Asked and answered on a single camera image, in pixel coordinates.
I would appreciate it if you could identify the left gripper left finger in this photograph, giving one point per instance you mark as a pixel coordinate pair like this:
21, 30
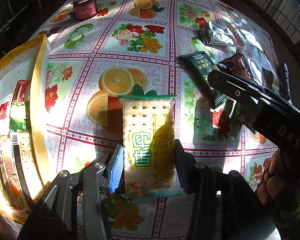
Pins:
55, 214

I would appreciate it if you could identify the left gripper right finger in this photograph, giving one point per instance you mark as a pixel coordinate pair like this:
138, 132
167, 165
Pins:
242, 214

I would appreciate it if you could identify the maroon snack bag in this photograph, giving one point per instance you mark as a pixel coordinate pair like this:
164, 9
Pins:
236, 65

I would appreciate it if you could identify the silver black foil snack bag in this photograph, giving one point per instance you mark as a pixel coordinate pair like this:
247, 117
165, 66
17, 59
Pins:
263, 76

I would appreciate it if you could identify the dark green biscuit bar pack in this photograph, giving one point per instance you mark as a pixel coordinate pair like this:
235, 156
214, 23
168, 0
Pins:
201, 64

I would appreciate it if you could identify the grey foil snack packet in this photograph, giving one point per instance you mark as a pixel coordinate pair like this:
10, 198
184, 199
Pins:
214, 34

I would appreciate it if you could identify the orange cracker pack with barcode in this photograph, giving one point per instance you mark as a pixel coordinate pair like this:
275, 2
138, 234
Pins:
8, 185

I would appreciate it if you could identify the green yellow cracker pack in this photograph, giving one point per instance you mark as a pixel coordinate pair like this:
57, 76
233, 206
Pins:
149, 146

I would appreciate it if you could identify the green white torn snack bag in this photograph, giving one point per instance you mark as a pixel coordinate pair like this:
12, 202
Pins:
20, 117

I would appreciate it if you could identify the red white small snack packet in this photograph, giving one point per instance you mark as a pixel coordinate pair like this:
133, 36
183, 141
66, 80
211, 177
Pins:
5, 108

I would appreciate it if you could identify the small red candy packet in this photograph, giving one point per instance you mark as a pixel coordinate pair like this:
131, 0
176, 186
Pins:
22, 91

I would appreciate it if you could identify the green crinkled snack packet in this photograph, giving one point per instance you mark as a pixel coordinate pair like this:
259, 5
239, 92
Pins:
239, 115

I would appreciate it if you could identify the person's right hand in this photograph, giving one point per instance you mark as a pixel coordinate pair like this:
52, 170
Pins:
274, 179

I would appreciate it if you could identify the black flashlight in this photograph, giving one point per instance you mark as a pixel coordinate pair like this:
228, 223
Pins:
284, 76

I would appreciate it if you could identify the window with grille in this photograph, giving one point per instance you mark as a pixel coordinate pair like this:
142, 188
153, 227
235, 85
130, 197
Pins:
285, 13

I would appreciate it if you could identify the floral fruit vinyl tablecloth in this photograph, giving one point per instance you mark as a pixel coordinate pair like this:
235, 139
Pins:
139, 42

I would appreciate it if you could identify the yellow cardboard box tray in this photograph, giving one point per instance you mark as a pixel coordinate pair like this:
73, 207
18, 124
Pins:
26, 62

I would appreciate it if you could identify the dark red cork-topped jar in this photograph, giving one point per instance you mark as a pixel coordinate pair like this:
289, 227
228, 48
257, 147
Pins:
84, 9

